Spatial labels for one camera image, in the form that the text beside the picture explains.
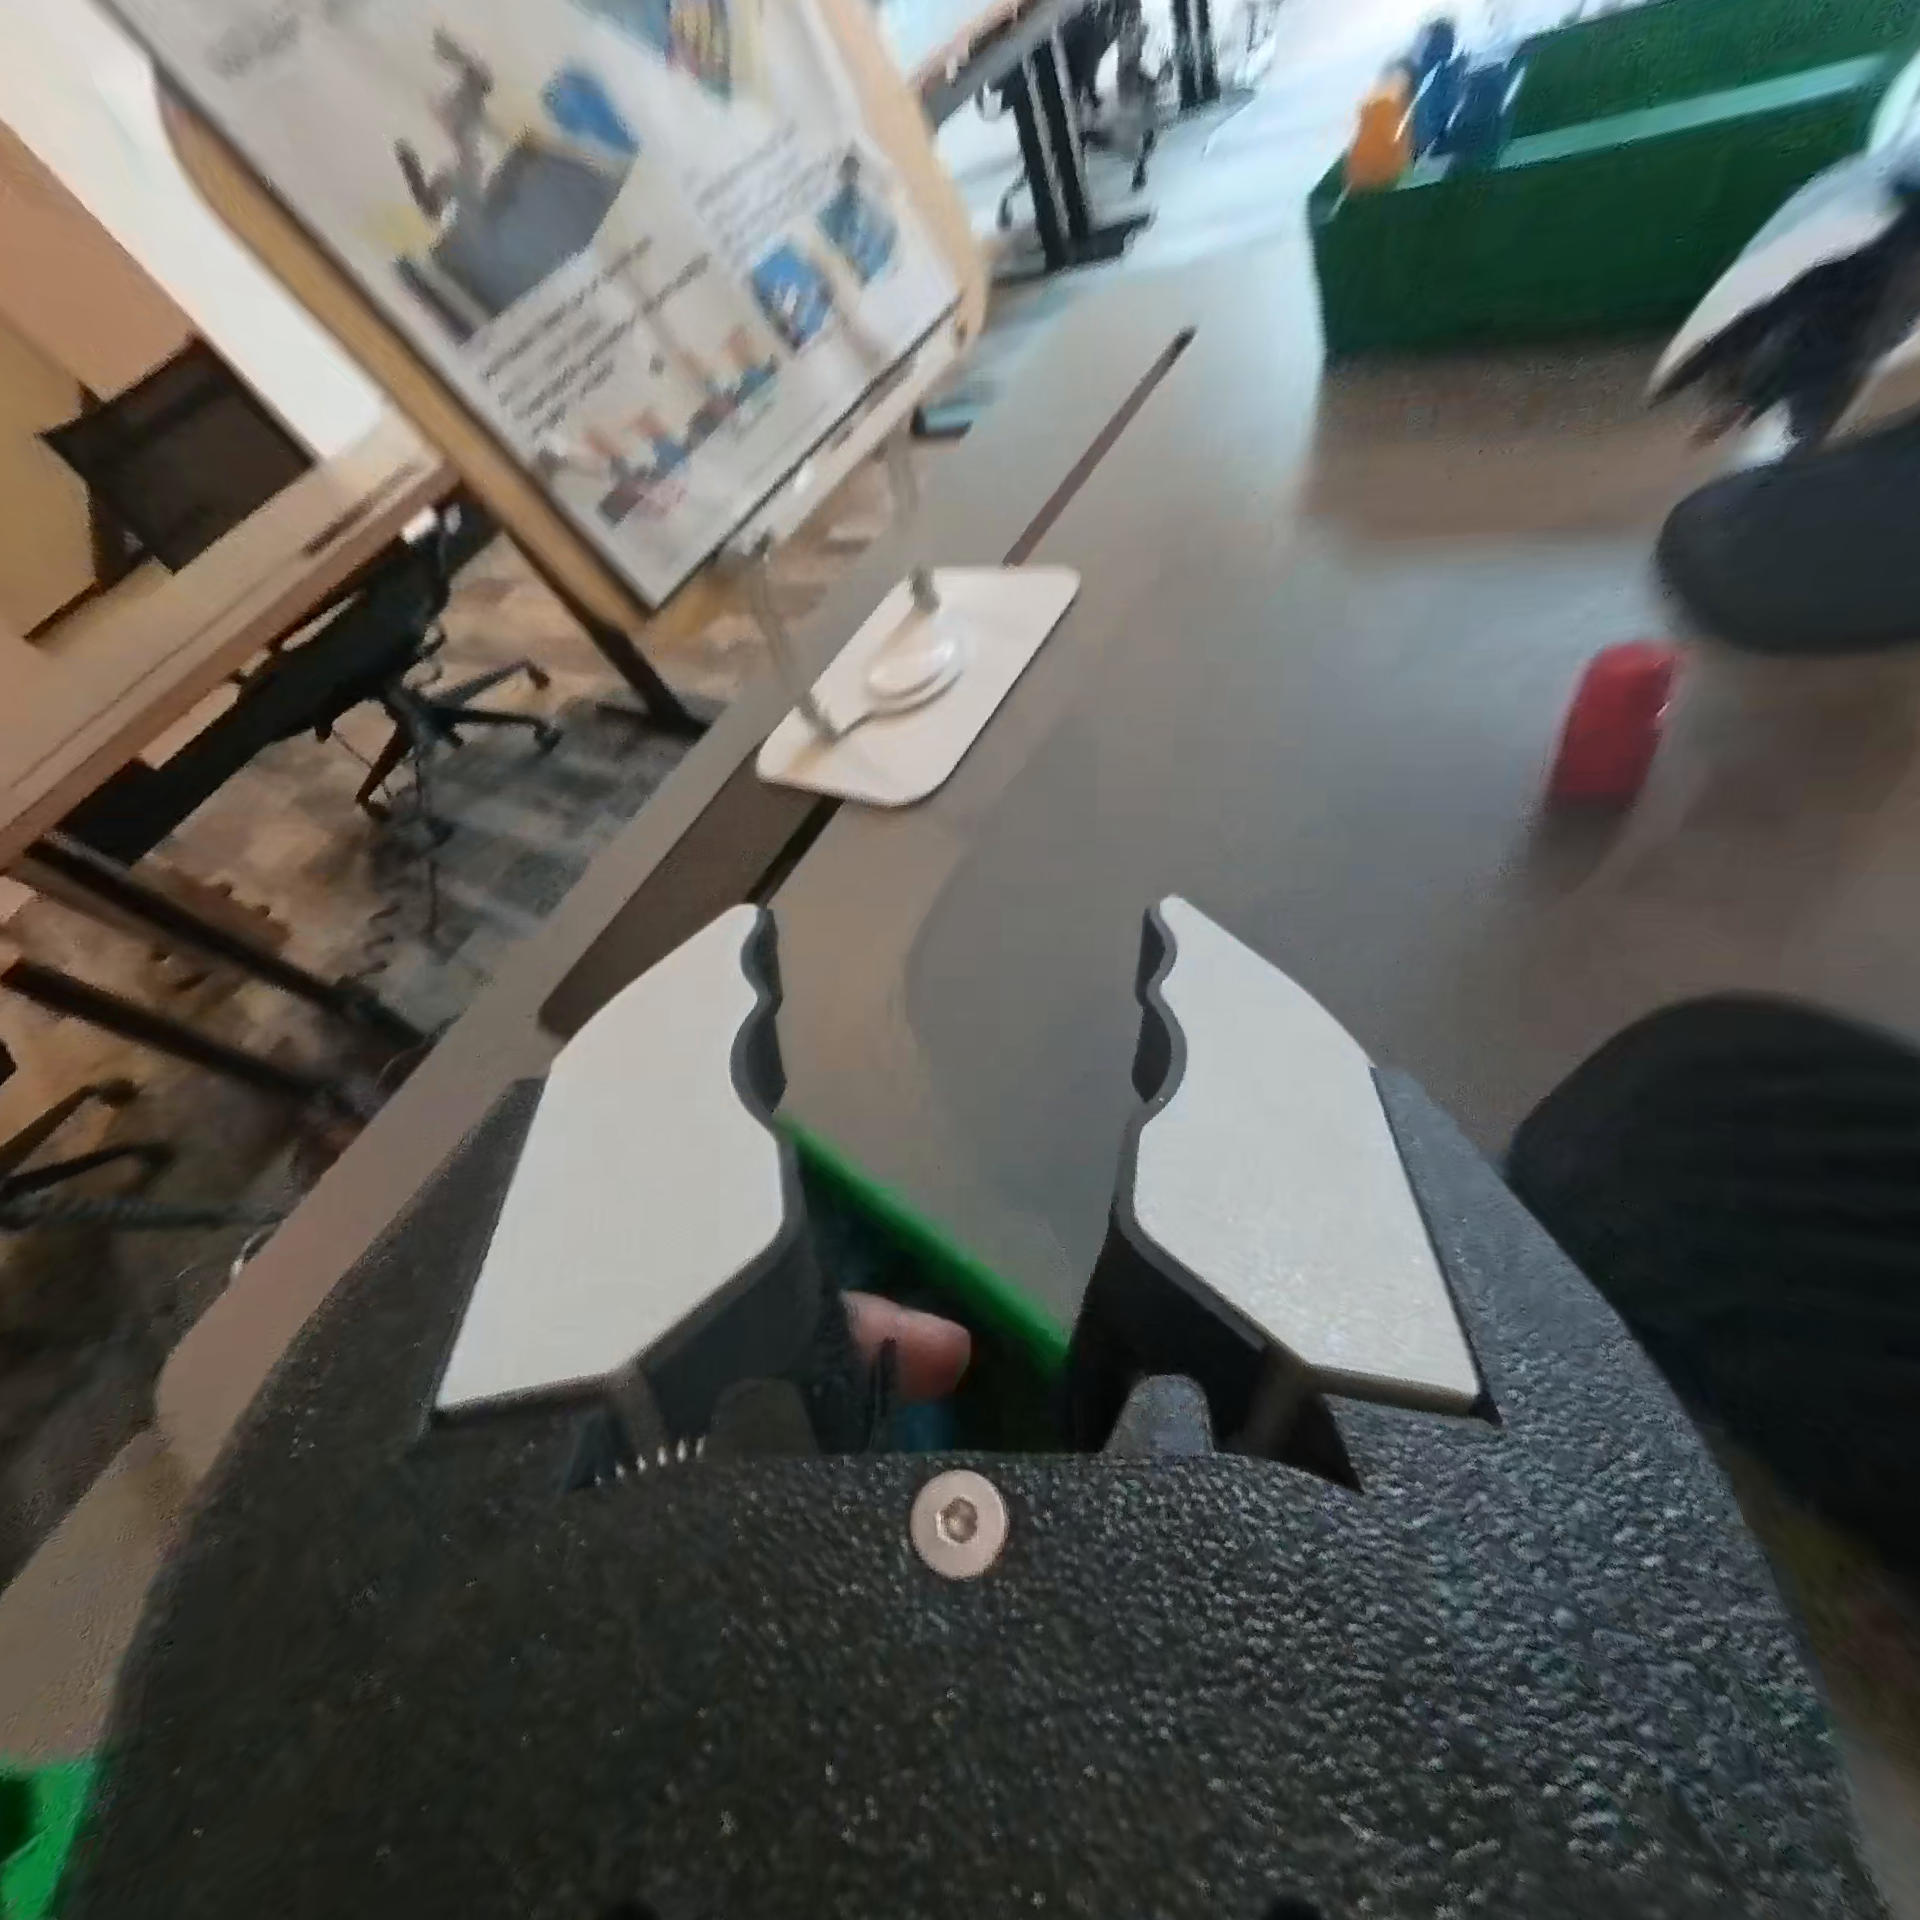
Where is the poster board on easel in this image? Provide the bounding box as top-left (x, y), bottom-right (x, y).
top-left (90, 0), bottom-right (996, 619)

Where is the person's right forearm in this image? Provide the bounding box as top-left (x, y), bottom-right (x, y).
top-left (1503, 992), bottom-right (1920, 1577)

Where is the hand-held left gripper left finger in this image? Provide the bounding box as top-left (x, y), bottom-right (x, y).
top-left (432, 901), bottom-right (823, 1450)

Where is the orange mega block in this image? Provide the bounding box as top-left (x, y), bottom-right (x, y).
top-left (1341, 74), bottom-right (1419, 193)

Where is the light wooden desk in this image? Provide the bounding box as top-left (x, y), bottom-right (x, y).
top-left (0, 119), bottom-right (710, 875)

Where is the desk with black legs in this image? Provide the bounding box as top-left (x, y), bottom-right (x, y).
top-left (905, 0), bottom-right (1164, 284)

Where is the black swivel chair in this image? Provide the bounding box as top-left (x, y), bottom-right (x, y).
top-left (1072, 0), bottom-right (1247, 190)

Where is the green plastic bin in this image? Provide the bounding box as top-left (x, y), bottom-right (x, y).
top-left (1304, 0), bottom-right (1920, 362)

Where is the white monitor stand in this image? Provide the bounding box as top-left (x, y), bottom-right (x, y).
top-left (733, 433), bottom-right (1086, 813)

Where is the person's left hand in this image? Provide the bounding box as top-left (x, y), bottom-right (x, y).
top-left (840, 1292), bottom-right (977, 1403)

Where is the red mega block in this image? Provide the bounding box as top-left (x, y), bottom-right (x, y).
top-left (1544, 641), bottom-right (1681, 812)

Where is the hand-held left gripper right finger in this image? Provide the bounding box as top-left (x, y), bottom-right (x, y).
top-left (1068, 895), bottom-right (1488, 1450)

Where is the black office chair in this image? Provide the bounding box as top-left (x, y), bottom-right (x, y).
top-left (266, 506), bottom-right (565, 823)

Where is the green plastic object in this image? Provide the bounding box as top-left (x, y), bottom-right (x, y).
top-left (780, 1122), bottom-right (1073, 1450)

